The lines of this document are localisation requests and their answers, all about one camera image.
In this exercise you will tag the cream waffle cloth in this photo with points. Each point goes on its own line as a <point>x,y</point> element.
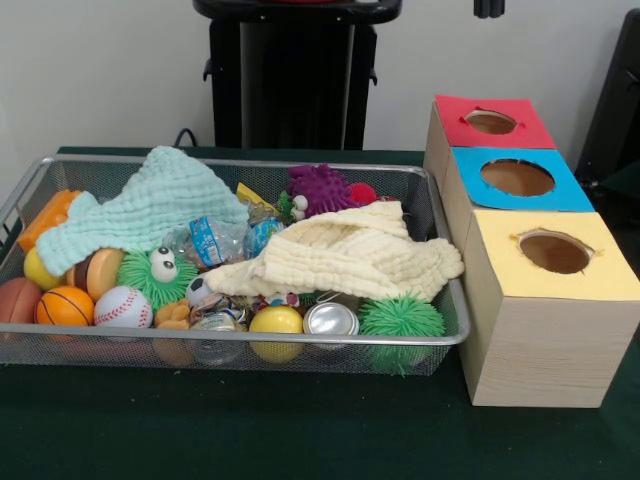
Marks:
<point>350,250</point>

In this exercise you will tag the orange basketball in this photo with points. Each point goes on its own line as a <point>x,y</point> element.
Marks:
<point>65,307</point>

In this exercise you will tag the brown football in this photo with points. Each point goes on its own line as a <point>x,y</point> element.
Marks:
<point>17,300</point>

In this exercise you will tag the plain green spiky ball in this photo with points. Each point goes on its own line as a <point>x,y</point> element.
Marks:
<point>400,315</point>

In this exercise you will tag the silver tin can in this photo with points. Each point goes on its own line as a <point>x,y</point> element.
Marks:
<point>330,320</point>

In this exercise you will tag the wooden box with three holes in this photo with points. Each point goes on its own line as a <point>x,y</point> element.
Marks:
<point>540,350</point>

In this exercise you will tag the black flat panel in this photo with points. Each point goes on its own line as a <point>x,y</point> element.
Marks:
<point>615,100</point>

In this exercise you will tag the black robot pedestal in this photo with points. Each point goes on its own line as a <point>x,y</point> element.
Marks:
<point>300,75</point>

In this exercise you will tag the white baseball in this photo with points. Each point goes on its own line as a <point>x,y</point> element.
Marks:
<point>122,307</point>

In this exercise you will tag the purple spiky toy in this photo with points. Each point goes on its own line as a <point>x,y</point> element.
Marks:
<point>320,187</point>

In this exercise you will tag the silver mesh bin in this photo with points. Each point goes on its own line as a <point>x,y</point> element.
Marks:
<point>100,352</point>

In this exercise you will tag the mint green waffle cloth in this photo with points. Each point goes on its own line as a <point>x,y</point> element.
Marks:
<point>150,200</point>

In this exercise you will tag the dark green side table cloth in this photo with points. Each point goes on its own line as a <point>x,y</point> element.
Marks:
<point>625,182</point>

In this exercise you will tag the green spiky ball with eyes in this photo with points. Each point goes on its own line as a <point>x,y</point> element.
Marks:
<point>140,280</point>

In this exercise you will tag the yellow ball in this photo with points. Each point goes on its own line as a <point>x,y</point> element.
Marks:
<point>275,320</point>

